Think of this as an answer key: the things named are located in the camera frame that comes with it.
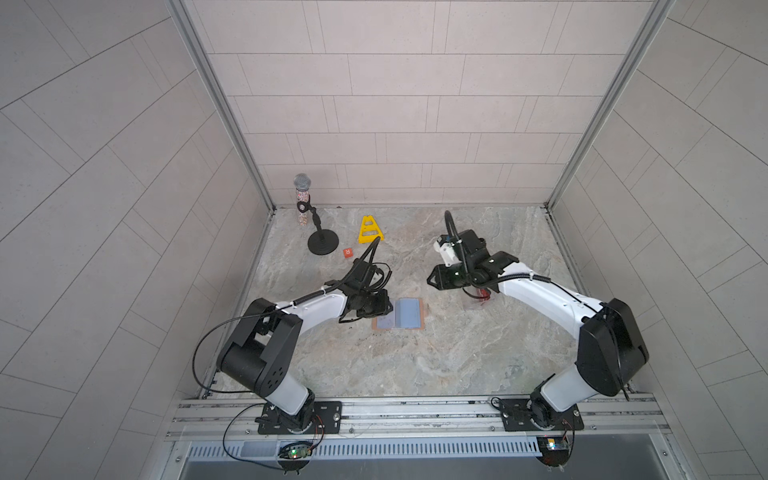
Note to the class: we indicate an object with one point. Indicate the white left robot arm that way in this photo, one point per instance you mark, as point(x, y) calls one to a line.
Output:
point(258, 353)

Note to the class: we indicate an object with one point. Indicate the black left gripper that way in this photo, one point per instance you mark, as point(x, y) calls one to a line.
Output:
point(382, 307)

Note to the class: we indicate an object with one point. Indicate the yellow triangular stand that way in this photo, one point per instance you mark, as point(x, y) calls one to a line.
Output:
point(369, 230)

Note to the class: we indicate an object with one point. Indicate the aluminium mounting rail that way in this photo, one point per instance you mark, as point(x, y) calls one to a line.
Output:
point(403, 417)

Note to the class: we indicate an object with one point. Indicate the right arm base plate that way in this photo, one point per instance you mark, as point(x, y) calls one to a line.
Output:
point(523, 414)

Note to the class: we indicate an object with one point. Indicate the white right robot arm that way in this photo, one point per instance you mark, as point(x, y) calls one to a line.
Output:
point(610, 346)

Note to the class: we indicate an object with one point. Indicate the white vent grille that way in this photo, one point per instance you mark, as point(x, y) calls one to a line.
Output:
point(428, 448)

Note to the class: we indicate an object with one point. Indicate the left green circuit board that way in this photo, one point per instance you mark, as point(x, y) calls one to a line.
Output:
point(295, 456)

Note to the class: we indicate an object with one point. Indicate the black round-base stand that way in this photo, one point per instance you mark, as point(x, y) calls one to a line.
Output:
point(322, 241)

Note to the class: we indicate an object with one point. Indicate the glass bottle with grey cap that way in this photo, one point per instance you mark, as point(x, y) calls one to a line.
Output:
point(302, 184)

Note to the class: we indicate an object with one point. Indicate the right circuit board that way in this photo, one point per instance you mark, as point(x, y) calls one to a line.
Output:
point(555, 451)

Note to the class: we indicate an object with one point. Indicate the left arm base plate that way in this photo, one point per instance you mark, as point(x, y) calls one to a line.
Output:
point(320, 417)

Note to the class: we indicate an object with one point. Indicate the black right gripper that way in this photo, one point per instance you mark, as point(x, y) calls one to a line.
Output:
point(438, 279)

